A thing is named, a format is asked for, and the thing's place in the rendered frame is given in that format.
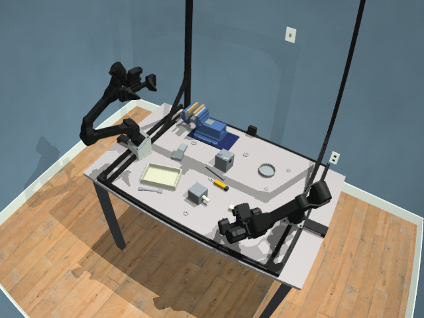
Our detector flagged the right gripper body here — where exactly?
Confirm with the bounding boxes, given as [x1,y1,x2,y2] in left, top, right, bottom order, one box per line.
[118,74,156,102]

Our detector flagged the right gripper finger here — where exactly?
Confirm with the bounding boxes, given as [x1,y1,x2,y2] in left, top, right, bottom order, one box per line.
[148,77,157,91]
[124,87,140,101]

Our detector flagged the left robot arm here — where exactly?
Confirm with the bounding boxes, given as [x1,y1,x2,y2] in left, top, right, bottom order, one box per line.
[225,180,332,244]

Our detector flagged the beige shallow open tray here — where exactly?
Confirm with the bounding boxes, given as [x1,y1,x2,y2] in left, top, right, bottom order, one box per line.
[141,162,182,190]

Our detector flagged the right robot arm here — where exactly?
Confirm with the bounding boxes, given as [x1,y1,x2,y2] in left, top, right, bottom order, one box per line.
[79,62,146,147]

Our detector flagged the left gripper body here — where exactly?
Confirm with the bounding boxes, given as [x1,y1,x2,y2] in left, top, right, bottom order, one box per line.
[218,207,262,236]

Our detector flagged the dark blue mat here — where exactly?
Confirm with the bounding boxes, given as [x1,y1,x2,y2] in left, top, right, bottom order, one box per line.
[188,128,239,151]

